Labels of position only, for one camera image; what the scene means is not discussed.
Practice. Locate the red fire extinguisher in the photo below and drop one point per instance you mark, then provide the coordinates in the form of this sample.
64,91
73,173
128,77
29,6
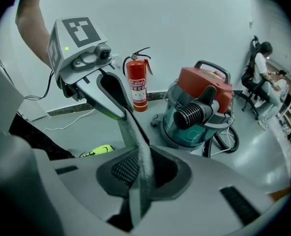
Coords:
136,85

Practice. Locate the person's left neon yellow shoe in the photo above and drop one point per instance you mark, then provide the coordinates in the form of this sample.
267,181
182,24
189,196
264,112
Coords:
98,151

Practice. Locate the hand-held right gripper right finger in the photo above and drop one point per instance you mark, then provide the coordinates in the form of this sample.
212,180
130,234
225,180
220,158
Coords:
204,205

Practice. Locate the black office chair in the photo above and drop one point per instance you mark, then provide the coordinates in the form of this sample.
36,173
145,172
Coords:
251,82

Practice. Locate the person's left forearm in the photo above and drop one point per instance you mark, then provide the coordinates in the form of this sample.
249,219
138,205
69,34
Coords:
33,28

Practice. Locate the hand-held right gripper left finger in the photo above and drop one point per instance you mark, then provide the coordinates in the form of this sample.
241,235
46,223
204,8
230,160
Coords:
81,183

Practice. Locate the red canister vacuum cleaner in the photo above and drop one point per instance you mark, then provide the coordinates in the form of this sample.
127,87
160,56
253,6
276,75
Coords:
197,90

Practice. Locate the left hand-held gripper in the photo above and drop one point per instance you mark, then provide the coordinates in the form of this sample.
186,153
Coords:
69,53

